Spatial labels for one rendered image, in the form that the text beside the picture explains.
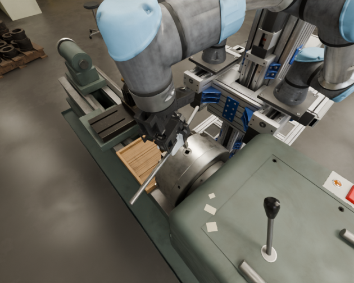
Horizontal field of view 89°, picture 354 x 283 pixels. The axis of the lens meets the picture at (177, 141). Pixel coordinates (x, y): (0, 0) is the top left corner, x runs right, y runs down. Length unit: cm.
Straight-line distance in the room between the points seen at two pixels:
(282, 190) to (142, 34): 55
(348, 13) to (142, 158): 93
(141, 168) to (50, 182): 146
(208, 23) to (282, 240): 51
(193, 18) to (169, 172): 50
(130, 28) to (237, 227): 49
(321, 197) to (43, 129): 278
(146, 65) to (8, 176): 248
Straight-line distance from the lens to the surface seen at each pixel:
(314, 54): 97
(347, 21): 57
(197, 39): 27
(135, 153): 108
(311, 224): 64
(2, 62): 424
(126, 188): 137
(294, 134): 235
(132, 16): 23
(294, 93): 103
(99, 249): 190
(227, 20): 30
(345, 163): 277
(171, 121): 38
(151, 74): 26
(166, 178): 67
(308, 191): 68
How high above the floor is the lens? 177
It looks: 54 degrees down
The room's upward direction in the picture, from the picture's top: straight up
